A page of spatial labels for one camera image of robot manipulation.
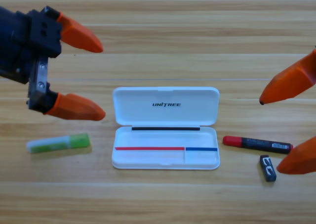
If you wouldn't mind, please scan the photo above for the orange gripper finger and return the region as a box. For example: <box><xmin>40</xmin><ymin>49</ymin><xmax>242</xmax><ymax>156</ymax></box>
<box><xmin>44</xmin><ymin>92</ymin><xmax>106</xmax><ymax>122</ymax></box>
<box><xmin>276</xmin><ymin>136</ymin><xmax>316</xmax><ymax>175</ymax></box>
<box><xmin>56</xmin><ymin>12</ymin><xmax>104</xmax><ymax>53</ymax></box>
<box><xmin>259</xmin><ymin>48</ymin><xmax>316</xmax><ymax>105</ymax></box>

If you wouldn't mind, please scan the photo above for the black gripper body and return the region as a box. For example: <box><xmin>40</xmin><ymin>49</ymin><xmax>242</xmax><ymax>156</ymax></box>
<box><xmin>0</xmin><ymin>5</ymin><xmax>62</xmax><ymax>114</ymax></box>

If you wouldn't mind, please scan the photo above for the black eraser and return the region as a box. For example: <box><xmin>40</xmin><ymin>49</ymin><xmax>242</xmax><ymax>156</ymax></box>
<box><xmin>259</xmin><ymin>155</ymin><xmax>277</xmax><ymax>182</ymax></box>

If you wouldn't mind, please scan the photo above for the green and white highlighter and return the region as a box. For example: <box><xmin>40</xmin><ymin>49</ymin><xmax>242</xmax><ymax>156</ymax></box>
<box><xmin>26</xmin><ymin>133</ymin><xmax>90</xmax><ymax>154</ymax></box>

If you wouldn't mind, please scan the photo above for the red and black whiteboard marker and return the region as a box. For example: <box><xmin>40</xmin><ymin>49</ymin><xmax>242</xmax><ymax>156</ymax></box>
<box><xmin>222</xmin><ymin>135</ymin><xmax>294</xmax><ymax>155</ymax></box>

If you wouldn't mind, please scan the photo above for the white Unitree pencil case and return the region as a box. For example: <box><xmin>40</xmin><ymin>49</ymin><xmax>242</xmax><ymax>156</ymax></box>
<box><xmin>111</xmin><ymin>86</ymin><xmax>220</xmax><ymax>171</ymax></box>

